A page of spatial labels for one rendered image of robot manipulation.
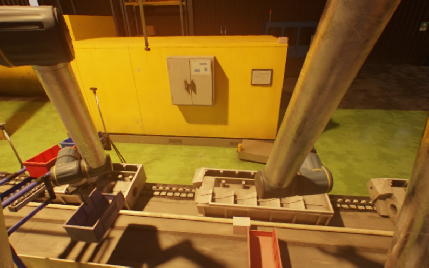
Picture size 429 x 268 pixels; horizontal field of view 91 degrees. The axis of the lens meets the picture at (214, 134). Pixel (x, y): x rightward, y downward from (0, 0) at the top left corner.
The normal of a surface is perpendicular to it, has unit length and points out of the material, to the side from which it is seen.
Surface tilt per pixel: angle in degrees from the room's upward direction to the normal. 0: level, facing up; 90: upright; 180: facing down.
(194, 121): 90
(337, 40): 104
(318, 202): 10
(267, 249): 0
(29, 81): 90
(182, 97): 90
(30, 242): 0
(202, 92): 90
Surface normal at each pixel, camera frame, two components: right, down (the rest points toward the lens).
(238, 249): -0.02, -0.88
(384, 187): -0.36, -0.59
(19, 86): -0.11, 0.47
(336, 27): -0.75, 0.49
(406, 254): -0.99, 0.08
